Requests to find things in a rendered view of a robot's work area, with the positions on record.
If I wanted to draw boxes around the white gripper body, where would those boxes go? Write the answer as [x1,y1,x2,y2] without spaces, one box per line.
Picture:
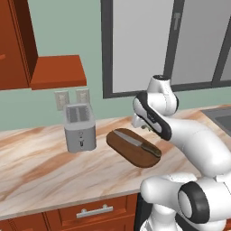
[131,113,145,129]

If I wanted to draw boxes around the brown wooden cutting board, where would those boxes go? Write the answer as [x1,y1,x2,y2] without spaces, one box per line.
[106,127,162,169]

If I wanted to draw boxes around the red-brown drawer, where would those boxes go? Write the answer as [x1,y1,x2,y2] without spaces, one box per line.
[61,215,135,231]
[56,194,131,228]

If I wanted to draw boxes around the red-brown lower drawer front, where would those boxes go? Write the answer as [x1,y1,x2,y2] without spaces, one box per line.
[61,215,135,231]

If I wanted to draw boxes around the silver toaster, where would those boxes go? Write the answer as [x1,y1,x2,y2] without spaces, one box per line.
[63,102,97,154]

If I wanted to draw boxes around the grey sink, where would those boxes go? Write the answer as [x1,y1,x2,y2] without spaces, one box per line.
[200,106,231,138]

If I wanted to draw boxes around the grey framed window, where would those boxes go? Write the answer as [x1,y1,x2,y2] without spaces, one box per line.
[100,0,231,100]

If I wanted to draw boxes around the black dishwasher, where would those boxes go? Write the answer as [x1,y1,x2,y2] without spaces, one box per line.
[133,192,155,231]

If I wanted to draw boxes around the red-brown shelf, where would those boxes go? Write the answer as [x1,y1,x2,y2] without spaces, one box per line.
[29,54,88,91]

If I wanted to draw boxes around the red-brown base cupboard front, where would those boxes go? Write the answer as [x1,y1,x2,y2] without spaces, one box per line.
[0,212,50,231]

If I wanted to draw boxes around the knife with brown handle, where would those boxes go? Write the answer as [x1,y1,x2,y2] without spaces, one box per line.
[113,129,162,159]

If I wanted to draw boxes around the beige wall outlet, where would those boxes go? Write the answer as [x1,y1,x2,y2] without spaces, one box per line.
[53,89,71,111]
[75,88,91,105]

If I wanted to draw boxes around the silver drawer handle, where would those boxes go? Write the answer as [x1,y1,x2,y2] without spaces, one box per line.
[75,204,115,219]

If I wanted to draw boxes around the red-brown wall cupboard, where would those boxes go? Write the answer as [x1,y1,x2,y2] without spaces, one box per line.
[0,0,40,91]

